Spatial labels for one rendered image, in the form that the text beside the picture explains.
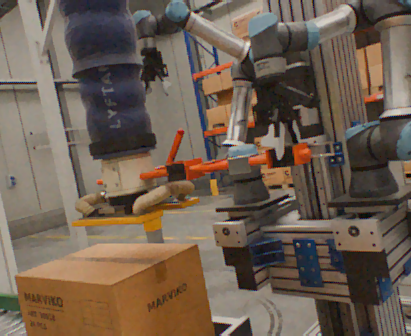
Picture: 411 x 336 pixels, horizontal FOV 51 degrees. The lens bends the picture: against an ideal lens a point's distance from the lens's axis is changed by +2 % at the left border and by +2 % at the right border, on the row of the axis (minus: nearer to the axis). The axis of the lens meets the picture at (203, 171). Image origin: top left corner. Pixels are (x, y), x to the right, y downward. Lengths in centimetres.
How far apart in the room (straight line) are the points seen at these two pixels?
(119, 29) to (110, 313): 87
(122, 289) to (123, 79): 65
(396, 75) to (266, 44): 45
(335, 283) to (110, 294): 77
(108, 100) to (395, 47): 87
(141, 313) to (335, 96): 102
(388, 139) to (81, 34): 97
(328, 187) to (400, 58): 52
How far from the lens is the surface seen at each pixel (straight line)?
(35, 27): 481
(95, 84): 141
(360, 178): 147
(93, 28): 142
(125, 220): 132
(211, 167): 121
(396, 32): 142
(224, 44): 177
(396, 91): 139
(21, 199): 1085
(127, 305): 138
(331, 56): 170
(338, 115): 168
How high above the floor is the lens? 130
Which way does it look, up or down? 4 degrees down
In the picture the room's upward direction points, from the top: 11 degrees counter-clockwise
